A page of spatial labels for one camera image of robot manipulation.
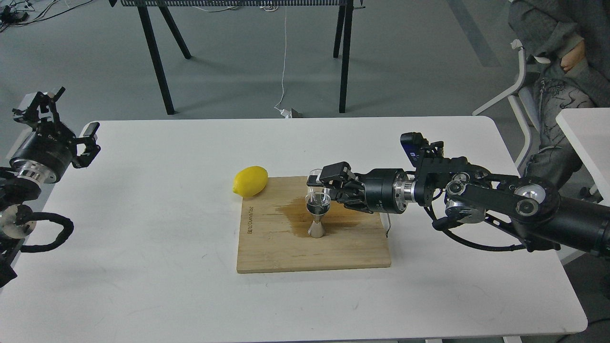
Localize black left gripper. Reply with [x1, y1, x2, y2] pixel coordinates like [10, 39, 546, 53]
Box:
[10, 87, 101, 184]

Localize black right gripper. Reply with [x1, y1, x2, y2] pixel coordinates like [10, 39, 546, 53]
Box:
[306, 162, 409, 213]

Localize small clear glass beaker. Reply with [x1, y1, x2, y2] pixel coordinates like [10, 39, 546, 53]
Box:
[305, 169, 331, 215]

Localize steel double jigger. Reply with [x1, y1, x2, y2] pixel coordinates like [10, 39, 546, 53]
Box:
[305, 192, 331, 238]

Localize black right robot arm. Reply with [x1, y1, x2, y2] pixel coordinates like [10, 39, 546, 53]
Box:
[306, 132, 610, 259]

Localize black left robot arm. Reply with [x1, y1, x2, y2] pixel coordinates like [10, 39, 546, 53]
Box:
[0, 87, 101, 286]

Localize bamboo cutting board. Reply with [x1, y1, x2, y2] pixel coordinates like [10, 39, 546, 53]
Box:
[236, 176, 391, 274]

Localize yellow lemon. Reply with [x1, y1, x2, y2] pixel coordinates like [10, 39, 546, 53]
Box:
[233, 166, 268, 198]

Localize grey white office chair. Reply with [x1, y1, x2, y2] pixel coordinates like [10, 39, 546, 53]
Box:
[471, 39, 550, 170]

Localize white side table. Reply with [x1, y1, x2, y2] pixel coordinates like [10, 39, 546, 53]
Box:
[555, 107, 610, 265]

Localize person in grey clothes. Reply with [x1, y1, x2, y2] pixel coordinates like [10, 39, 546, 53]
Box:
[509, 0, 610, 189]

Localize white cable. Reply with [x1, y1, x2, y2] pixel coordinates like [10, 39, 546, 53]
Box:
[274, 7, 288, 113]

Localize black floor cables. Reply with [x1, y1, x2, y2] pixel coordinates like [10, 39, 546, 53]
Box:
[0, 0, 96, 34]

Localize black metal frame table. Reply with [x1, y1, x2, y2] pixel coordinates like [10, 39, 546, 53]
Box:
[109, 0, 365, 119]

